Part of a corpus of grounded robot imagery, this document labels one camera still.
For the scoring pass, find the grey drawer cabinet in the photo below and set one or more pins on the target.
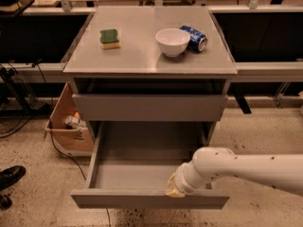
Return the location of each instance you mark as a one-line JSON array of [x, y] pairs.
[[156, 87]]

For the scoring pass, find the silver can in box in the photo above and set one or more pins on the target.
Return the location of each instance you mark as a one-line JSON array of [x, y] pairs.
[[74, 122]]

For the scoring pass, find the blue soda can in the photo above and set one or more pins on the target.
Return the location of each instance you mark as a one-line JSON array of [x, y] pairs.
[[198, 40]]

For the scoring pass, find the grey top drawer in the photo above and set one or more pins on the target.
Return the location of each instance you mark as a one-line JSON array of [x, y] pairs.
[[175, 108]]

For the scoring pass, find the cardboard box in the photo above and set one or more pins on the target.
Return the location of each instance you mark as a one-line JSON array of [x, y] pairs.
[[71, 141]]

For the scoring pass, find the green yellow sponge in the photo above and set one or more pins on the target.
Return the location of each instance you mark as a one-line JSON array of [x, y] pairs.
[[109, 39]]

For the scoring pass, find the black stand at left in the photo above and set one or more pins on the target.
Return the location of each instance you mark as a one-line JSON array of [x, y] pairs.
[[23, 93]]

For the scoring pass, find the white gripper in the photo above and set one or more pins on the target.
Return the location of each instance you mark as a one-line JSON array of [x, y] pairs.
[[180, 180]]

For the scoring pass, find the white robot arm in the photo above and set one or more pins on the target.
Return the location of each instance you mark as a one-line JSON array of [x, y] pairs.
[[279, 171]]

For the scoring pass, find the orange item in box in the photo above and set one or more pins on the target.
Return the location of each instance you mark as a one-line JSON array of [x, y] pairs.
[[76, 114]]

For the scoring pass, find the grey metal rail frame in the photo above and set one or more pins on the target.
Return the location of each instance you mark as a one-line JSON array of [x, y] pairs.
[[38, 68]]

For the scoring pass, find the white bowl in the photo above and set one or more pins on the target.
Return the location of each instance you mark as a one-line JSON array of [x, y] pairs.
[[172, 41]]

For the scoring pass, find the grey drawer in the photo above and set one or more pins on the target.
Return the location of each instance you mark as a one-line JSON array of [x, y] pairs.
[[132, 162], [175, 108]]

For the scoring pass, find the black shoe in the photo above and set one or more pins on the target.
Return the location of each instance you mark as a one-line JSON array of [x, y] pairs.
[[10, 176], [5, 202]]

